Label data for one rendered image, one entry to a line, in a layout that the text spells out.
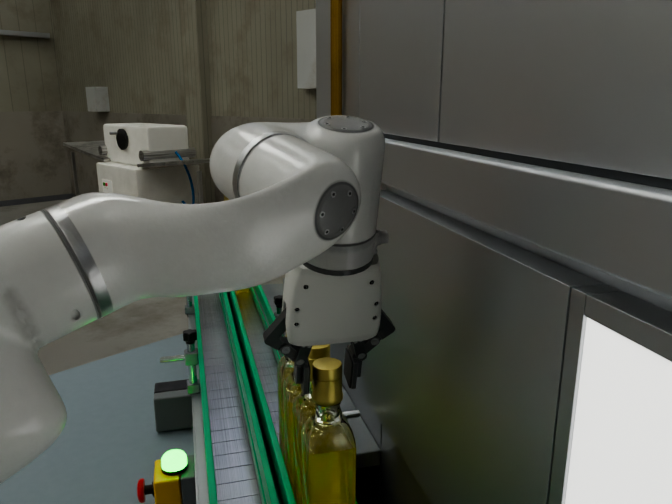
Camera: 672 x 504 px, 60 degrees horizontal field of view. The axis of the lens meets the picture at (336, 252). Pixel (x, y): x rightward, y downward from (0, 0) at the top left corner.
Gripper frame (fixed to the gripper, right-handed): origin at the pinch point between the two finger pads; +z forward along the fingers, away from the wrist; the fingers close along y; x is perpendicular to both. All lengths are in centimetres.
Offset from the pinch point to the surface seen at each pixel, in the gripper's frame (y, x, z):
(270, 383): 1, -42, 40
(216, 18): -13, -552, 38
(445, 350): -12.0, 3.9, -4.6
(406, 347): -11.7, -5.6, 2.5
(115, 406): 35, -60, 58
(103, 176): 98, -484, 169
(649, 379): -12.9, 27.2, -21.0
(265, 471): 6.4, -4.6, 20.7
